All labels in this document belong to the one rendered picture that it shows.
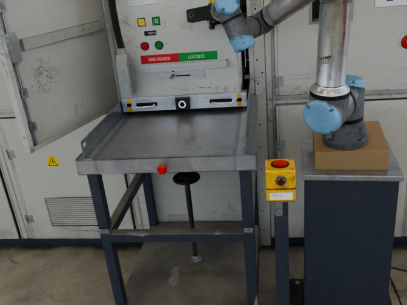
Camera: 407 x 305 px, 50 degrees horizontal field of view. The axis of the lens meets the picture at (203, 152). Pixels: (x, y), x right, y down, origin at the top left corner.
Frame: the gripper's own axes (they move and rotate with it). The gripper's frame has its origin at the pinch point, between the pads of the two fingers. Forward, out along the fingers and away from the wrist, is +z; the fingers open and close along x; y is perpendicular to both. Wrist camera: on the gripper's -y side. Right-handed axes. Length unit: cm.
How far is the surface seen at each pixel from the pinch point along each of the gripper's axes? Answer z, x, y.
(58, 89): 8, -19, -62
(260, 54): 20.5, -14.0, 25.0
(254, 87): 25.7, -28.4, 21.9
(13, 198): 74, -73, -110
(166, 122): 4.9, -37.6, -21.3
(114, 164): -25, -47, -42
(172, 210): 54, -88, -23
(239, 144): -28, -46, 2
